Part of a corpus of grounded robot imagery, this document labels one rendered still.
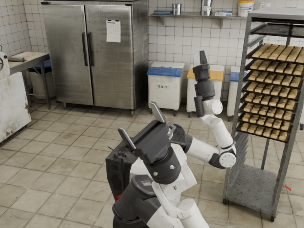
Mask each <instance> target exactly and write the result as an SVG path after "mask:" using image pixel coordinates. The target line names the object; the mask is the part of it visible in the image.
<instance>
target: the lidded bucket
mask: <svg viewBox="0 0 304 228"><path fill-rule="evenodd" d="M237 5H238V9H237V15H238V16H241V17H247V14H248V13H249V12H252V10H253V6H254V5H255V1H253V0H238V3H237Z"/></svg>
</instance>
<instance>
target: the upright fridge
mask: <svg viewBox="0 0 304 228"><path fill-rule="evenodd" d="M41 4H42V10H43V18H44V24H45V30H46V36H47V44H48V50H49V56H50V62H51V68H52V76H53V82H54V88H55V94H56V100H57V101H56V102H57V103H61V102H63V105H64V109H66V108H67V107H66V106H67V105H66V103H74V104H82V105H94V106H103V107H111V108H120V109H128V110H130V112H131V116H132V117H133V111H134V110H136V108H137V107H138V106H139V105H140V103H141V102H144V98H145V97H146V95H147V94H148V75H147V72H148V9H147V0H43V2H41ZM106 20H119V21H120V43H119V42H107V25H106Z"/></svg>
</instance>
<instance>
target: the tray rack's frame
mask: <svg viewBox="0 0 304 228"><path fill-rule="evenodd" d="M252 17H254V18H271V19H295V20H304V8H285V7H264V8H261V9H257V10H255V11H252ZM290 39H291V38H290V37H287V40H286V45H290ZM303 106H304V103H303ZM302 110H303V107H302ZM302 110H301V114H302ZM301 114H300V117H301ZM299 121H300V118H299ZM298 126H299V123H298ZM297 130H298V127H297ZM297 130H296V134H297ZM296 134H295V137H296ZM269 141H270V139H268V138H267V140H266V146H265V150H264V155H263V160H262V165H261V169H260V168H257V167H254V166H250V165H247V164H243V166H242V168H241V170H240V172H239V174H238V176H237V178H236V180H235V182H234V184H233V186H232V188H231V190H230V191H227V195H226V198H225V199H226V200H227V201H228V200H230V201H232V202H235V203H238V204H241V205H243V206H246V207H249V208H251V209H254V210H257V211H260V212H262V213H265V214H268V215H270V216H271V215H272V211H273V206H270V204H271V201H272V196H273V193H274V188H275V185H276V179H277V176H278V174H277V173H274V172H271V171H267V170H264V165H265V161H266V155H267V151H268V146H269ZM294 141H295V139H294ZM293 146H294V143H293ZM293 146H292V150H293ZM292 150H291V153H292ZM290 157H291V154H290ZM289 161H290V159H289ZM288 164H289V163H288ZM287 169H288V167H287ZM286 173H287V172H286ZM285 177H286V176H285ZM285 184H286V181H285V179H284V183H283V186H284V185H285ZM283 188H284V187H282V189H283Z"/></svg>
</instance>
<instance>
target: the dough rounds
mask: <svg viewBox="0 0 304 228"><path fill-rule="evenodd" d="M239 130H242V131H246V132H250V133H254V134H258V135H262V136H266V137H270V138H275V139H279V140H283V141H288V138H289V135H287V132H282V131H278V130H274V129H270V128H265V127H261V126H257V125H253V124H248V123H243V124H242V125H241V127H240V128H239Z"/></svg>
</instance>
